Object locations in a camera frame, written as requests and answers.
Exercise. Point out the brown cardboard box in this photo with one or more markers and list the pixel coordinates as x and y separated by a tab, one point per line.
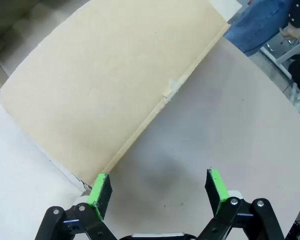
102	87

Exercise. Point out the white metal frame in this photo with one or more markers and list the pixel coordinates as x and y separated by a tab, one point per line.
277	58

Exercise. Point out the person's left hand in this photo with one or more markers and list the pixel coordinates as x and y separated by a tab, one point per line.
290	32

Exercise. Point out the person in blue jeans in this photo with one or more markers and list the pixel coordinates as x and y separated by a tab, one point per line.
260	25

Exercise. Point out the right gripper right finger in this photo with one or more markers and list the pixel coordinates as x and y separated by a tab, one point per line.
216	192

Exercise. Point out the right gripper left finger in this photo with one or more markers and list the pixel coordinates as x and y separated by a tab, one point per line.
100	195

